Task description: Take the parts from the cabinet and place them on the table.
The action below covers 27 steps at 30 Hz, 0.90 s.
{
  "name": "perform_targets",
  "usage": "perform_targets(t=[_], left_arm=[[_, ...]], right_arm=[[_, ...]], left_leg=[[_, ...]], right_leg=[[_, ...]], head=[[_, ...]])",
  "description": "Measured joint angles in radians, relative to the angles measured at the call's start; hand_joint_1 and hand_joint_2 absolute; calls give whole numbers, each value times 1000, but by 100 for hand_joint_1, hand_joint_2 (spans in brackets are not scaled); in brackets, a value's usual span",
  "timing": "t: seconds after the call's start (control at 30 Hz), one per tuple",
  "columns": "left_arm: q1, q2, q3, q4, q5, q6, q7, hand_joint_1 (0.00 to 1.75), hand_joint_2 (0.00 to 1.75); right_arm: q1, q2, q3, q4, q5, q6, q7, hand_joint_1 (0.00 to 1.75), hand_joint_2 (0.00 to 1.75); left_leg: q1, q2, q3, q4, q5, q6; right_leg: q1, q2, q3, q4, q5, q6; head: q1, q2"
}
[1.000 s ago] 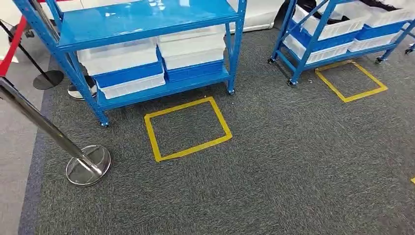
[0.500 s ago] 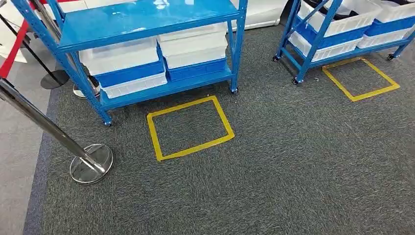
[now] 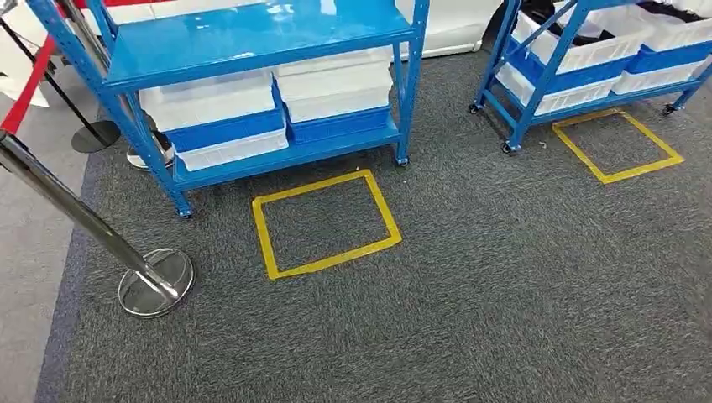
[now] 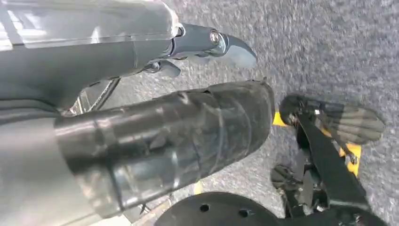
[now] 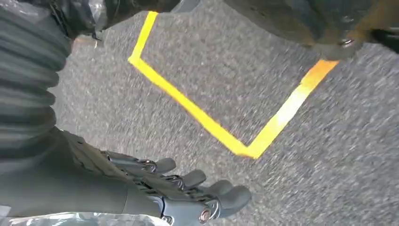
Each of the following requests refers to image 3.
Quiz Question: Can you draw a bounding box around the yellow floor tape square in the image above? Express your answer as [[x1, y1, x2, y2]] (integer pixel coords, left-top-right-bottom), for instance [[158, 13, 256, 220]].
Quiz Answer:
[[251, 168, 404, 281], [552, 107, 686, 186]]

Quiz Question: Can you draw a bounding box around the white plastic bin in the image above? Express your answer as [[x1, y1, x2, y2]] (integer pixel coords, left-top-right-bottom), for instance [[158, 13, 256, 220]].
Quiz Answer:
[[494, 61, 622, 118], [275, 69, 394, 125], [510, 8, 655, 75], [138, 69, 278, 134], [628, 0, 712, 55], [174, 127, 291, 173], [271, 46, 395, 85], [610, 57, 711, 97]]

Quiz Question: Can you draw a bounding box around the white car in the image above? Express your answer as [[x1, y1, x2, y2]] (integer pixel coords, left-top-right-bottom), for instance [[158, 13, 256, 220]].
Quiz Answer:
[[0, 0, 505, 110]]

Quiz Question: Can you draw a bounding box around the blue metal shelf rack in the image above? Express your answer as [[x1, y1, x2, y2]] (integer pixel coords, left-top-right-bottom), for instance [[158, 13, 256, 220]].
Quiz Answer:
[[468, 0, 712, 155], [24, 0, 431, 218]]

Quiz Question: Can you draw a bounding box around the black plastic part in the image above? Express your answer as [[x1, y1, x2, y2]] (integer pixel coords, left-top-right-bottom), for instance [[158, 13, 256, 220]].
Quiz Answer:
[[638, 0, 709, 24], [524, 0, 616, 47]]

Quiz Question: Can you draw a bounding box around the red barrier belt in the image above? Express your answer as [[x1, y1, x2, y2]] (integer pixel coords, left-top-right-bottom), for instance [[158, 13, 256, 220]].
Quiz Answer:
[[0, 34, 60, 136], [72, 0, 188, 9]]

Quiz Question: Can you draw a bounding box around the black stanchion post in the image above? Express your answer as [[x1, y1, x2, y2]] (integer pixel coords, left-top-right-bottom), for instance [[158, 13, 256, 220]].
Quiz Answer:
[[0, 18, 123, 154]]

